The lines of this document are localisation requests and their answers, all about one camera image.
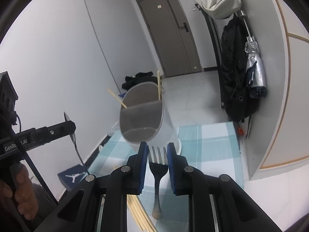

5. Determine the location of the silver fork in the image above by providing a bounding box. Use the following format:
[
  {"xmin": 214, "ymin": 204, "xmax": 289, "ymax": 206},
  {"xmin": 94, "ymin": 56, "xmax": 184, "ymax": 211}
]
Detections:
[{"xmin": 148, "ymin": 146, "xmax": 168, "ymax": 220}]

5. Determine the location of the wooden chopstick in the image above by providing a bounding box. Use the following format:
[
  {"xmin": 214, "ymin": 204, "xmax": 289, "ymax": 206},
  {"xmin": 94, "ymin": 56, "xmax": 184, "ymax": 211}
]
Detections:
[
  {"xmin": 128, "ymin": 194, "xmax": 151, "ymax": 232},
  {"xmin": 131, "ymin": 194, "xmax": 159, "ymax": 232},
  {"xmin": 157, "ymin": 70, "xmax": 161, "ymax": 101},
  {"xmin": 107, "ymin": 88, "xmax": 127, "ymax": 109}
]

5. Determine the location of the white utensil holder cup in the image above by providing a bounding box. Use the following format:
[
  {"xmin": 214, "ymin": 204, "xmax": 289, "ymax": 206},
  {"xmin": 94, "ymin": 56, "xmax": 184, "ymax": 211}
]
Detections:
[{"xmin": 119, "ymin": 82, "xmax": 182, "ymax": 154}]

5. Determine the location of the silver spoon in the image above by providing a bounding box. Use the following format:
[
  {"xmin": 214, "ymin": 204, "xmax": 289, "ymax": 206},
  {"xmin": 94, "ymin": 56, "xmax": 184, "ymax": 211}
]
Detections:
[{"xmin": 63, "ymin": 112, "xmax": 90, "ymax": 175}]

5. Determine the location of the person's left hand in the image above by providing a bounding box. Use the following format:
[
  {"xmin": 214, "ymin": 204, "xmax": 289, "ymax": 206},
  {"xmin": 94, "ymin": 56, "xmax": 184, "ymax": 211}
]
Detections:
[{"xmin": 1, "ymin": 164, "xmax": 38, "ymax": 220}]

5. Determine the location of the navy Jordan shoe box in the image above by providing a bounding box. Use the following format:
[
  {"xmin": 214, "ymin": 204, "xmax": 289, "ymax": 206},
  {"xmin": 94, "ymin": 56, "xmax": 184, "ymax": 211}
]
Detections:
[{"xmin": 58, "ymin": 165, "xmax": 87, "ymax": 192}]

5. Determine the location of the black clothes pile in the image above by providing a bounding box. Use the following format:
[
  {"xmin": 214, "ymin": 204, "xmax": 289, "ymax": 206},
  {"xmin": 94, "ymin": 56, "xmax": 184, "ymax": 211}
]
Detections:
[{"xmin": 121, "ymin": 71, "xmax": 158, "ymax": 91}]

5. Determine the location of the black hanging jacket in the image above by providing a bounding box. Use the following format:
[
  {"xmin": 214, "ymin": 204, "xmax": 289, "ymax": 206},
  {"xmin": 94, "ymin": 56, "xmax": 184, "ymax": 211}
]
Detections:
[{"xmin": 221, "ymin": 16, "xmax": 259, "ymax": 122}]

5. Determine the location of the brown entrance door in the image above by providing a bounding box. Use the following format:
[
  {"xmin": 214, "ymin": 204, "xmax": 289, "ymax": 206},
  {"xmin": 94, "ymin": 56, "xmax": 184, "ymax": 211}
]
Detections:
[{"xmin": 137, "ymin": 0, "xmax": 202, "ymax": 78}]

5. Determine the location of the silver folded umbrella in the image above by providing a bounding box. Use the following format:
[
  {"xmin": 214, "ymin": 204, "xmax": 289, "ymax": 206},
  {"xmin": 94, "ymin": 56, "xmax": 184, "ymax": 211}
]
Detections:
[{"xmin": 237, "ymin": 10, "xmax": 267, "ymax": 98}]

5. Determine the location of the black framed glass door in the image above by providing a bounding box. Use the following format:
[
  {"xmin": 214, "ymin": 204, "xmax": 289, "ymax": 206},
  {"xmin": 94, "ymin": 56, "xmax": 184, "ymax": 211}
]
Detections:
[{"xmin": 194, "ymin": 2, "xmax": 225, "ymax": 109}]

